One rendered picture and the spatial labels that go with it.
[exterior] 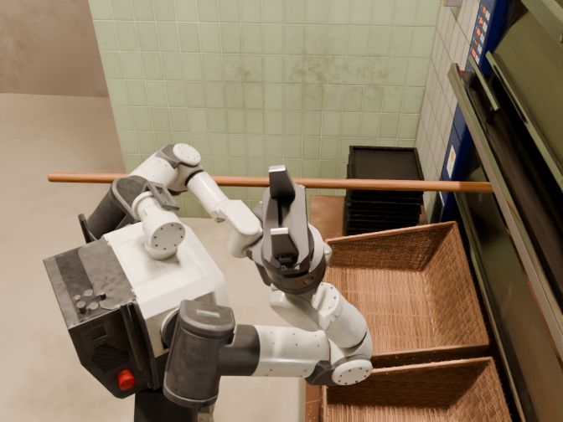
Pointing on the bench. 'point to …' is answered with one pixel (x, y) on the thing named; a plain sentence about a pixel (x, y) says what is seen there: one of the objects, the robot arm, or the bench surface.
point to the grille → (438, 208)
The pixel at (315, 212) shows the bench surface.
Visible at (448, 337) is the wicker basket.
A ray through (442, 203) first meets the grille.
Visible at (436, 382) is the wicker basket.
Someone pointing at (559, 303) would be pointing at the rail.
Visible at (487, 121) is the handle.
